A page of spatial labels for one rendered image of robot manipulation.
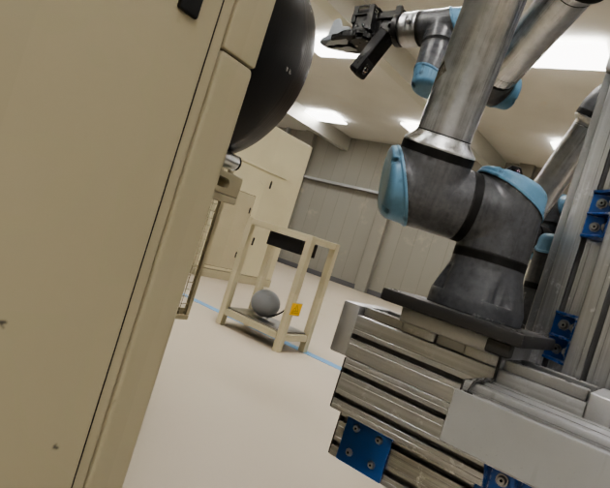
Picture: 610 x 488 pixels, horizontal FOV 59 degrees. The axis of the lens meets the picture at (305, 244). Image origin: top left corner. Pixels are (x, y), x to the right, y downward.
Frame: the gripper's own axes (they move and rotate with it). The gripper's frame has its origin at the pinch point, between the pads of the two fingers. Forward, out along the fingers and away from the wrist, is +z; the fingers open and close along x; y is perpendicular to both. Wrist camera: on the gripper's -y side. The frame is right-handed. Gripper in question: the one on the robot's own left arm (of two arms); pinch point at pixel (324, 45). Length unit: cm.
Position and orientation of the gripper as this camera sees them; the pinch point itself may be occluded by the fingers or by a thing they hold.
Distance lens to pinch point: 139.8
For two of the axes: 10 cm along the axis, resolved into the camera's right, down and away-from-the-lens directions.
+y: 2.0, -9.8, 0.6
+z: -8.3, -1.4, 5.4
